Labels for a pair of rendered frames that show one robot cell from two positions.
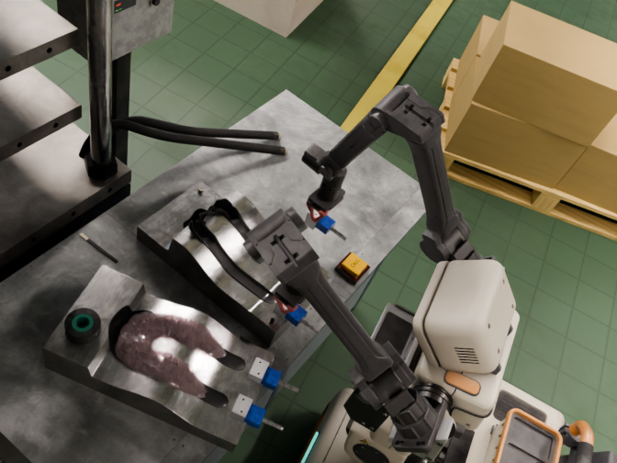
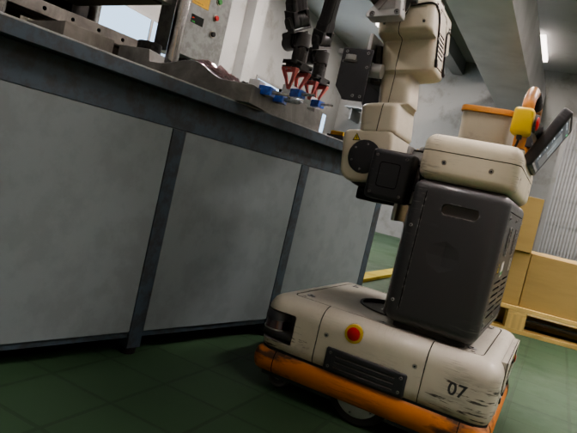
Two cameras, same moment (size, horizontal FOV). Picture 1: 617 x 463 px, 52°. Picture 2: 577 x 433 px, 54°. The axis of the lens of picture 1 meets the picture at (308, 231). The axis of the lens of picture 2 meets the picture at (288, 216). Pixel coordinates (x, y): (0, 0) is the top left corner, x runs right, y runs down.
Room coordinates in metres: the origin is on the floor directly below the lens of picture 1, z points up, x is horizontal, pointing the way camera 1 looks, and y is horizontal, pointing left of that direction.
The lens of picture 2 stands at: (-1.00, -0.71, 0.60)
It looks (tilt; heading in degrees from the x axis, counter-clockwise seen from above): 4 degrees down; 17
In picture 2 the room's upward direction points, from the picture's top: 13 degrees clockwise
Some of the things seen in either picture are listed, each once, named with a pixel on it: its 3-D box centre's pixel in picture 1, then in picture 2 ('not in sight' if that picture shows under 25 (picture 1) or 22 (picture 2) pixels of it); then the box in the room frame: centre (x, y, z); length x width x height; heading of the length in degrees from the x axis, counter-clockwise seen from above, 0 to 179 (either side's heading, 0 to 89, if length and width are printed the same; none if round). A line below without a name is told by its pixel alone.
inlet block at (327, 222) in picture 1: (328, 226); (319, 104); (1.22, -0.05, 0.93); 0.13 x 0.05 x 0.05; 71
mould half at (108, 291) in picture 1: (165, 355); (201, 82); (0.70, 0.21, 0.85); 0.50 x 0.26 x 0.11; 88
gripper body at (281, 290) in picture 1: (298, 281); (299, 57); (0.93, -0.02, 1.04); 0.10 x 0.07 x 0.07; 160
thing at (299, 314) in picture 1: (298, 317); (300, 94); (0.91, -0.06, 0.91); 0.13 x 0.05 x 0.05; 70
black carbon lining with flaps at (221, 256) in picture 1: (239, 246); not in sight; (1.05, 0.16, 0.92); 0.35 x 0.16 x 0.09; 70
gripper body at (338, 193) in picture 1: (329, 189); (318, 72); (1.24, -0.01, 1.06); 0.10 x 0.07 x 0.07; 160
